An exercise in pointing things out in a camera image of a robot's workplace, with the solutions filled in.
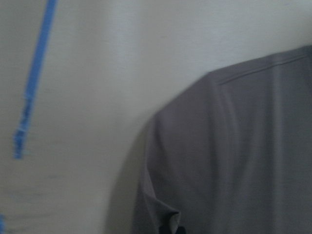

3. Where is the dark brown t-shirt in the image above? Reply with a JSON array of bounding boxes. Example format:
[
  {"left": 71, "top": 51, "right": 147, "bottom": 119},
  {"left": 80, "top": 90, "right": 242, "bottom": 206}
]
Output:
[{"left": 131, "top": 46, "right": 312, "bottom": 234}]

